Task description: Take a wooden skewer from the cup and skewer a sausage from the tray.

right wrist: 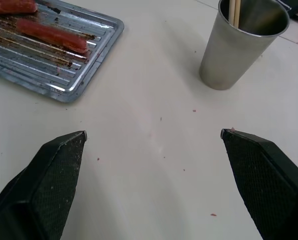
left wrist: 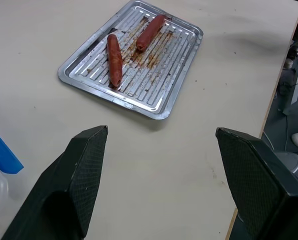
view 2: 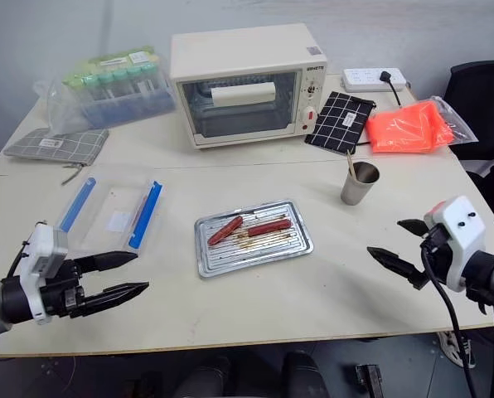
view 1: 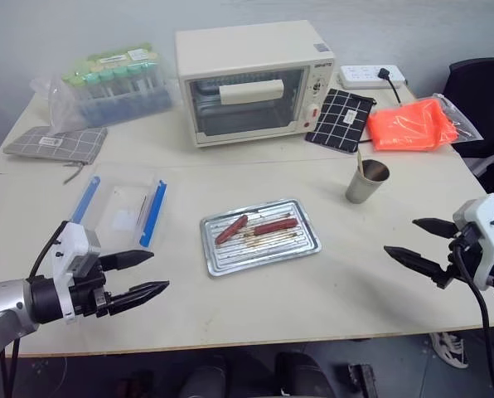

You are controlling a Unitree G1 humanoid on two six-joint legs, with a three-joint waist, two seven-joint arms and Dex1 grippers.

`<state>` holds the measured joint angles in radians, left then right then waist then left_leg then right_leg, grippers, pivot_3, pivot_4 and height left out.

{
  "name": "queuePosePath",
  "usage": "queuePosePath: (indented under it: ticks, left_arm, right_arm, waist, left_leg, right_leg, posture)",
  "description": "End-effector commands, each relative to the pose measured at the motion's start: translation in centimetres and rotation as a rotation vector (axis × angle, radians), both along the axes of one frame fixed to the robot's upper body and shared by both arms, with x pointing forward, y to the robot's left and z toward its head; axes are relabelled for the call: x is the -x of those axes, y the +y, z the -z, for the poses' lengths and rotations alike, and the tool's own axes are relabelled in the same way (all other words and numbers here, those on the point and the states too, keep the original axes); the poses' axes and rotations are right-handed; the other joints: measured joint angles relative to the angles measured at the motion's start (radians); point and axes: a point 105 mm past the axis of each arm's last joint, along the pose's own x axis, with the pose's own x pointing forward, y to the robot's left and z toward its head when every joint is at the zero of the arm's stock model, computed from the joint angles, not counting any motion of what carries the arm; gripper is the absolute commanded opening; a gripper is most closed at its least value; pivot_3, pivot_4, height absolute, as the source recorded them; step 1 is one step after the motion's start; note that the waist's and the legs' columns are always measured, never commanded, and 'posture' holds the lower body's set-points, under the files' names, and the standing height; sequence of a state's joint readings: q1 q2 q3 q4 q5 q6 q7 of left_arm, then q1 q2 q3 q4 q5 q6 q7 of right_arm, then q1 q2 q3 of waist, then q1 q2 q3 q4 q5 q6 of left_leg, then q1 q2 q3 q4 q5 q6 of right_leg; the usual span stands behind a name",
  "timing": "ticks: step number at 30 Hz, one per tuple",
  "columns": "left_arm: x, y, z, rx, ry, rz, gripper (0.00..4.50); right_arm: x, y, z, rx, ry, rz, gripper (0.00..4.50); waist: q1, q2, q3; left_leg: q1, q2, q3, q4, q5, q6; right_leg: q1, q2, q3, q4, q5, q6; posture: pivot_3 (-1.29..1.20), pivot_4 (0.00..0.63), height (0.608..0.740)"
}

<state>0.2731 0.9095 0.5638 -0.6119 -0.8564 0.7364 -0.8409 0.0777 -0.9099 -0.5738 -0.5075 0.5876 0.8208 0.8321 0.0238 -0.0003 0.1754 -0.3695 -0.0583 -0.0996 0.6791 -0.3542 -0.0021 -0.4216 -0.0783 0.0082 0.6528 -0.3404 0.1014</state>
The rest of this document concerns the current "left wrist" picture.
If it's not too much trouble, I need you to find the short thick red sausage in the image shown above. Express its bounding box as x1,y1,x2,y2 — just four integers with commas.
135,14,168,52

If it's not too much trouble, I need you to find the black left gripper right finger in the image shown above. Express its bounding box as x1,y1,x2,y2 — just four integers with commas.
215,127,298,240

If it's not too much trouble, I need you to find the long thin red sausage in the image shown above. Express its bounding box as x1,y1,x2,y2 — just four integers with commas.
106,33,124,88

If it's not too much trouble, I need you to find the grey metal stand frame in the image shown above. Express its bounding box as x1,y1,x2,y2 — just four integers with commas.
281,56,298,116

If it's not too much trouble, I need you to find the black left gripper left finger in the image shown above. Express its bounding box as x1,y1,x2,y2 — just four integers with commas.
0,125,109,240

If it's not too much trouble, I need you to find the silver ribbed baking tray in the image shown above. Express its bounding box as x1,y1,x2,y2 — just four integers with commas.
57,0,204,120

